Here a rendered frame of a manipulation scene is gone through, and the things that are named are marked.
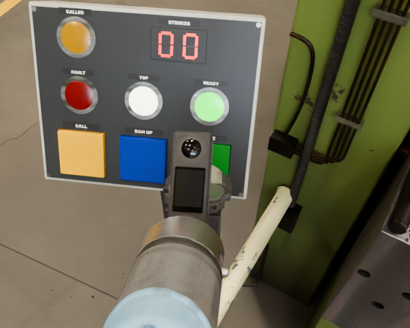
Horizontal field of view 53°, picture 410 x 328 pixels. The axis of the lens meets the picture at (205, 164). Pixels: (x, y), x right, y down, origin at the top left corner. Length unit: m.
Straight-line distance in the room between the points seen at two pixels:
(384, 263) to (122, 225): 1.20
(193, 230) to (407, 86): 0.50
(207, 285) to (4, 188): 1.73
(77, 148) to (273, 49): 2.01
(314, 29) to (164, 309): 0.58
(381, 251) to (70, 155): 0.55
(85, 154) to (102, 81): 0.12
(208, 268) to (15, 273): 1.46
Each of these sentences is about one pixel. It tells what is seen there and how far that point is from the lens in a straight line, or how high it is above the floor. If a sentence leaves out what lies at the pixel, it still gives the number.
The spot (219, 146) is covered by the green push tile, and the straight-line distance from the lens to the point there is 0.64.
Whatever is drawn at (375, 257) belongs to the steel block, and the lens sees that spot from 0.82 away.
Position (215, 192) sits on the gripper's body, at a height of 1.09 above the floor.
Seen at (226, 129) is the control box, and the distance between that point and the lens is 0.63.
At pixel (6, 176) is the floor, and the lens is 2.09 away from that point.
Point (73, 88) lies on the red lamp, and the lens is 0.67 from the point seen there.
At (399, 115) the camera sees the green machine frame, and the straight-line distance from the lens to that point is 0.83.
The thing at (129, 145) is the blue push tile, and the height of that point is 1.03.
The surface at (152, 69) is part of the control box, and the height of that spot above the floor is 1.13.
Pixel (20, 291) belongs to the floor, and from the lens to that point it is 1.77.
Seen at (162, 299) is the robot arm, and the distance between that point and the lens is 0.34.
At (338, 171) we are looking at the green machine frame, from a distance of 0.98.
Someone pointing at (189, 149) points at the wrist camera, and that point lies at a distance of 0.48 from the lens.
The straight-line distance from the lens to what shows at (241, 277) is 0.96.
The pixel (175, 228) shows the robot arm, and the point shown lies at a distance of 0.42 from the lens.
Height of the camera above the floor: 1.52
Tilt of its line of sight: 52 degrees down
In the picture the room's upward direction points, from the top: straight up
